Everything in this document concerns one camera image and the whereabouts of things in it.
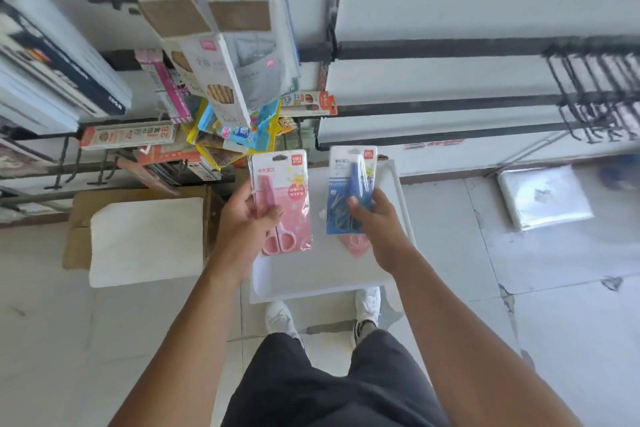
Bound person's left hand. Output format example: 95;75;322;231
209;180;284;276

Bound person's right hand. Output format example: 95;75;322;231
346;187;417;276

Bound blue scissors packet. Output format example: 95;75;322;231
326;145;379;236

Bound pink scissors packet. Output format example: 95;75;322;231
337;233;374;258
248;149;314;257

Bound person's left forearm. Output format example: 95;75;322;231
107;262;253;427

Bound person's right forearm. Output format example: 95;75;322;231
385;252;583;427

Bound white plastic tray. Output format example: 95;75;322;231
249;160;417;305

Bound yellow and blue packets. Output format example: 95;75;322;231
186;98;284;168

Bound person's right white shoe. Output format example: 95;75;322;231
350;287;382;348

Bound person's white shoe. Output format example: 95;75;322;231
264;301;306;348
350;287;382;348

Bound person's left white shoe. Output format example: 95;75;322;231
264;301;306;348

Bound red and white box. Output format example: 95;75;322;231
136;145;222;183

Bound small orange pencil box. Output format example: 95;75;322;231
279;90;339;117

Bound white foam board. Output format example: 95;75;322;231
88;197;206;289

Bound clear stationery bag pack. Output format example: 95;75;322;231
207;0;302;113

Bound white and orange pencil box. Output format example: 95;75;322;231
79;121;177;150

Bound pink stationery packet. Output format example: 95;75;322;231
134;48;194;125

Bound black metal display rack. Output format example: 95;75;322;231
314;0;640;152

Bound person's black trousers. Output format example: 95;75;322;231
220;329;452;427

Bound clear plastic-wrapped white pack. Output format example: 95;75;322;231
497;164;596;233

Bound brown cardboard box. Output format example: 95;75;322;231
62;185;226;272

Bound row of black display hooks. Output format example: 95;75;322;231
542;39;640;145

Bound stack of books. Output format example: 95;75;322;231
0;0;134;136

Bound black wire shelf rack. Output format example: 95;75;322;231
0;116;237;225

